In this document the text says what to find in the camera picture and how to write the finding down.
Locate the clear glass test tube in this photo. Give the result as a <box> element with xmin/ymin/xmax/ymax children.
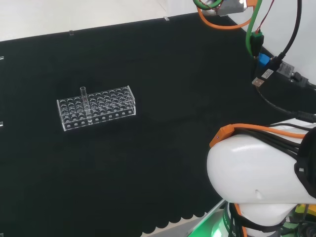
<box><xmin>79</xmin><ymin>86</ymin><xmax>93</xmax><ymax>124</ymax></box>

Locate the clear plastic test tube rack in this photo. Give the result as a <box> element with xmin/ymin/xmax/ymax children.
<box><xmin>56</xmin><ymin>85</ymin><xmax>137</xmax><ymax>132</ymax></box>

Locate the black bench cloth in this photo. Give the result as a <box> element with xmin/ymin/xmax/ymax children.
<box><xmin>0</xmin><ymin>13</ymin><xmax>316</xmax><ymax>237</ymax></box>

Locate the black USB cable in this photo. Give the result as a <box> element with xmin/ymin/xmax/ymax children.
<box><xmin>251</xmin><ymin>0</ymin><xmax>303</xmax><ymax>89</ymax></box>

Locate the grey base plate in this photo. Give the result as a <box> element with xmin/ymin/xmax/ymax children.
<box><xmin>186</xmin><ymin>199</ymin><xmax>227</xmax><ymax>237</ymax></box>

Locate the orange cable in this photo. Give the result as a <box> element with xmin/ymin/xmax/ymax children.
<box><xmin>197</xmin><ymin>0</ymin><xmax>308</xmax><ymax>237</ymax></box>

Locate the blue cable connector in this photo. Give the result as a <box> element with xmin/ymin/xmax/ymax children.
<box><xmin>258</xmin><ymin>53</ymin><xmax>270</xmax><ymax>68</ymax></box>

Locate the thick black cable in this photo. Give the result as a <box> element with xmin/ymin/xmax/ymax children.
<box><xmin>255</xmin><ymin>86</ymin><xmax>316</xmax><ymax>123</ymax></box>

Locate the green cable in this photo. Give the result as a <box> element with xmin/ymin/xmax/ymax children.
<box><xmin>192</xmin><ymin>0</ymin><xmax>265</xmax><ymax>58</ymax></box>

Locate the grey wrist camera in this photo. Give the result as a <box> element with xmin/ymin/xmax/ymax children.
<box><xmin>217</xmin><ymin>0</ymin><xmax>248</xmax><ymax>17</ymax></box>

